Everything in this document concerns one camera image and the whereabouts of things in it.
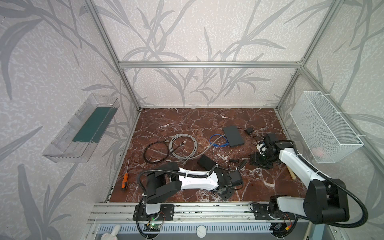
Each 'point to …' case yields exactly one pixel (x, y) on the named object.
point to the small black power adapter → (249, 130)
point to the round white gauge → (201, 231)
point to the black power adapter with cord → (242, 164)
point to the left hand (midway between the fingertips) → (227, 190)
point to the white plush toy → (112, 236)
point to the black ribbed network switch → (206, 162)
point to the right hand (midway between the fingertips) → (253, 159)
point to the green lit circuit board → (152, 227)
